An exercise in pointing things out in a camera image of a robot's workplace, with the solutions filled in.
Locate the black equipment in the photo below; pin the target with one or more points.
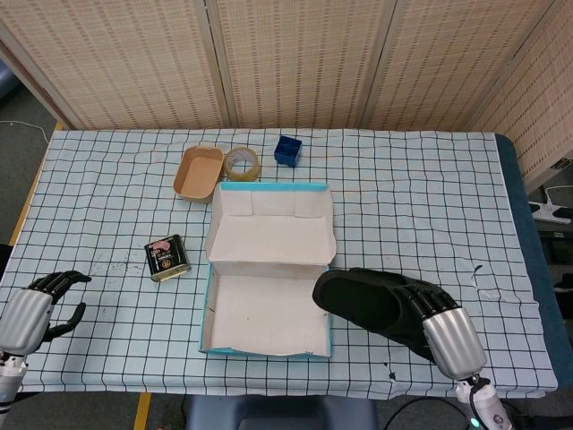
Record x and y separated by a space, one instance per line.
559 251

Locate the bamboo folding screen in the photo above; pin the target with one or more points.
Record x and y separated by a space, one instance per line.
134 58

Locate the white plastic stand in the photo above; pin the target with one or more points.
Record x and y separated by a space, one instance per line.
548 210

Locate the black rubber slipper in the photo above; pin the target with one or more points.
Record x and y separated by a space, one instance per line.
358 304

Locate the turquoise cardboard shoe box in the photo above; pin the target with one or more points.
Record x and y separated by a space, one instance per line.
268 313

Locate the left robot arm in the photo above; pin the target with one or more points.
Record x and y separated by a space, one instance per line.
9 380

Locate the checked light blue tablecloth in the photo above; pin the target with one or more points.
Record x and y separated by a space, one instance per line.
112 201

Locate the brown paper food tray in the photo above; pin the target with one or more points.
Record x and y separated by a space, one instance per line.
197 174

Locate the blue plastic compartment box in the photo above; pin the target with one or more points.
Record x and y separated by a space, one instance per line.
286 157

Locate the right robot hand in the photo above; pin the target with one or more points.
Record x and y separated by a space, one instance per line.
452 340

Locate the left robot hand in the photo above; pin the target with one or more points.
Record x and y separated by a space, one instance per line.
24 318

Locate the clear packing tape roll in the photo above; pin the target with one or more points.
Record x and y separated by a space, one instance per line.
242 177

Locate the dark blue table pad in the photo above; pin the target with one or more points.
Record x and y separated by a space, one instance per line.
524 215

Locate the black luncheon meat can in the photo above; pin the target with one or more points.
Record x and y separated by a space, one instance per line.
165 260

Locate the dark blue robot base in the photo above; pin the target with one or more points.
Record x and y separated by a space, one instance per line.
268 412

